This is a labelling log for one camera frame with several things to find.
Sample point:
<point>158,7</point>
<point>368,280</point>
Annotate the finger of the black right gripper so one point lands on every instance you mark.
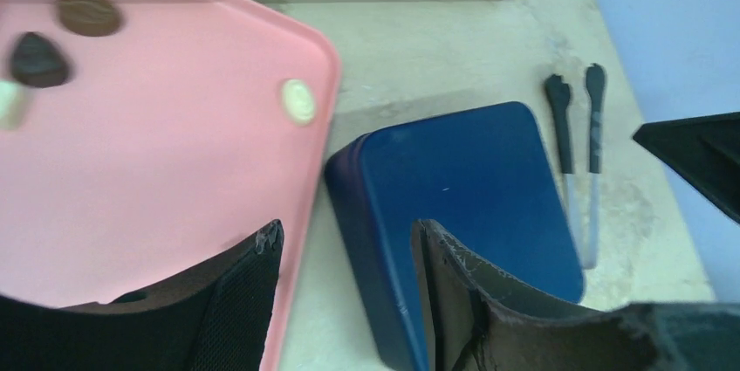
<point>704,151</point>

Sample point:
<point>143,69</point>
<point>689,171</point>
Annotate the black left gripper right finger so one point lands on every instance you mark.
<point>479,317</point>

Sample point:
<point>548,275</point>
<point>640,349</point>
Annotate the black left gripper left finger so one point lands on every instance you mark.
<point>213,316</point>

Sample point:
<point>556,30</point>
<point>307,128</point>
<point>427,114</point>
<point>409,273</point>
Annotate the dark blue tin lid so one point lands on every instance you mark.
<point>483,175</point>

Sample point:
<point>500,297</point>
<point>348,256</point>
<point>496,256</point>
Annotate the black handled metal tongs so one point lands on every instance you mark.
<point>578,134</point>

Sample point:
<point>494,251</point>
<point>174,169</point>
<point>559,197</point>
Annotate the white chocolate piece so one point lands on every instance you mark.
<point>298,101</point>
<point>15,100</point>

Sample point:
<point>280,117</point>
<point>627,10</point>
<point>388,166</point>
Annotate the dark chocolate piece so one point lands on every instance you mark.
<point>36,62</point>
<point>90,18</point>

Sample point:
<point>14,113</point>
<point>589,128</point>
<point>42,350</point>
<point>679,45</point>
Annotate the pink plastic tray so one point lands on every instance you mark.
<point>168,145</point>

